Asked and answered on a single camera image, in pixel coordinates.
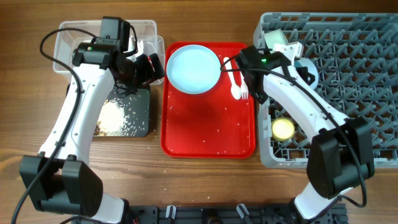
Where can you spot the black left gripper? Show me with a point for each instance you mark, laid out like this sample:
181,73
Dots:
148,74

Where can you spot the red plastic tray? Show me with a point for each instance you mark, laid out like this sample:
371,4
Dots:
208,125

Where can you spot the grey dishwasher rack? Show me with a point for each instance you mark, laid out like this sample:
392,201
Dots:
356,58

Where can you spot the white napkin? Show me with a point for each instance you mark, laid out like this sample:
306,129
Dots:
140,47

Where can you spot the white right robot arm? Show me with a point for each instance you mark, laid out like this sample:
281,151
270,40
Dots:
341,152

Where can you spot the clear plastic bin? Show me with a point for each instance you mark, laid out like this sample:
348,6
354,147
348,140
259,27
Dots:
73,33

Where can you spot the small blue bowl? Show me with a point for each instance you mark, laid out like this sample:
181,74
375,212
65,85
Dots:
306,62

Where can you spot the white plastic fork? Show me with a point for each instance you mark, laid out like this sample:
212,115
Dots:
243,87

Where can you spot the green bowl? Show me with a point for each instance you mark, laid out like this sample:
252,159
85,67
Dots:
275,37

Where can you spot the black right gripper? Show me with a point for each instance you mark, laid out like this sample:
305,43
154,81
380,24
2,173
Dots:
308,78

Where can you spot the food scraps with rice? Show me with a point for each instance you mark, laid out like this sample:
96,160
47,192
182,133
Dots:
113,119

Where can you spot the black waste tray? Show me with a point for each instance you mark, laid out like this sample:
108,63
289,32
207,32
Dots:
136,105

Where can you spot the white plastic spoon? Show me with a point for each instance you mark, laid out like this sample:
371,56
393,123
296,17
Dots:
235,90

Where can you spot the light blue plate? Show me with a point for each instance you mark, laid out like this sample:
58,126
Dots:
193,69

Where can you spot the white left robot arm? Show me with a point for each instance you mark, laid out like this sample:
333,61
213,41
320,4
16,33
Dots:
59,179

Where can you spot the yellow plastic cup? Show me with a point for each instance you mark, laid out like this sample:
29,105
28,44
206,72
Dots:
282,129

